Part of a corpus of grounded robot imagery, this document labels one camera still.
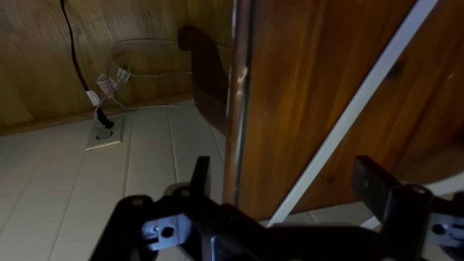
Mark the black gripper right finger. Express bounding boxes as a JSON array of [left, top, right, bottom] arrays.
[[351, 155, 464, 261]]

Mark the white wall outlet plate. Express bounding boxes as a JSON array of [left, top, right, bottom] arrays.
[[84, 115, 126, 152]]

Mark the white lamp cord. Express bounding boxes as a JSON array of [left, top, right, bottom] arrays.
[[92, 36, 194, 107]]

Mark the dark wooden side table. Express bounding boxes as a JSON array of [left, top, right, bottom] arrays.
[[177, 0, 464, 229]]

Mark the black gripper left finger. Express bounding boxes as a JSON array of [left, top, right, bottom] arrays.
[[88, 155, 229, 261]]

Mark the black power cord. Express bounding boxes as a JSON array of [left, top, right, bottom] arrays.
[[58, 0, 116, 131]]

